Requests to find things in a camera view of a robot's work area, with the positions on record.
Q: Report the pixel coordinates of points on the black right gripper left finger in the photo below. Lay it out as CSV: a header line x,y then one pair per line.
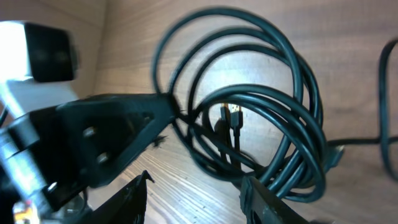
x,y
127,206

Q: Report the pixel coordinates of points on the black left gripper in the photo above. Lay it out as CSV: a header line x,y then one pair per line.
x,y
106,133

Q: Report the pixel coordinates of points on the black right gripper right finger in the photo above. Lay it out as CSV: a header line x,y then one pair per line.
x,y
261,206

